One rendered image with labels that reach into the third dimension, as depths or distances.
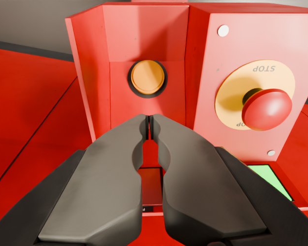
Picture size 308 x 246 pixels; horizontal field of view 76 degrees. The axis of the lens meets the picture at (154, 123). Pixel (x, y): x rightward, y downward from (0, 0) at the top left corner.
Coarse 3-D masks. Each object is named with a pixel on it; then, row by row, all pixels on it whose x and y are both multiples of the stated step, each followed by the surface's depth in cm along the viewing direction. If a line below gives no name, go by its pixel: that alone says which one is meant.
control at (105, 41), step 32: (96, 32) 17; (128, 32) 22; (160, 32) 22; (192, 32) 20; (224, 32) 15; (256, 32) 15; (288, 32) 15; (96, 64) 17; (128, 64) 24; (192, 64) 20; (224, 64) 16; (288, 64) 17; (96, 96) 17; (128, 96) 23; (160, 96) 24; (192, 96) 20; (96, 128) 17; (192, 128) 20; (224, 128) 20; (288, 128) 21; (256, 160) 23
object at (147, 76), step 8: (136, 64) 23; (144, 64) 22; (152, 64) 22; (136, 72) 22; (144, 72) 22; (152, 72) 22; (160, 72) 22; (136, 80) 22; (144, 80) 22; (152, 80) 22; (160, 80) 22; (136, 88) 23; (144, 88) 22; (152, 88) 22
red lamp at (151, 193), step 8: (152, 168) 22; (144, 176) 21; (152, 176) 21; (144, 184) 20; (152, 184) 20; (160, 184) 20; (144, 192) 19; (152, 192) 19; (160, 192) 19; (144, 200) 19; (152, 200) 19; (160, 200) 19
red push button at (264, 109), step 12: (252, 96) 16; (264, 96) 15; (276, 96) 15; (288, 96) 15; (252, 108) 16; (264, 108) 16; (276, 108) 16; (288, 108) 16; (252, 120) 16; (264, 120) 16; (276, 120) 16
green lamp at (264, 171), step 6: (252, 168) 22; (258, 168) 22; (264, 168) 22; (264, 174) 21; (270, 174) 21; (270, 180) 21; (276, 180) 21; (276, 186) 20; (282, 186) 20; (282, 192) 20; (288, 198) 19
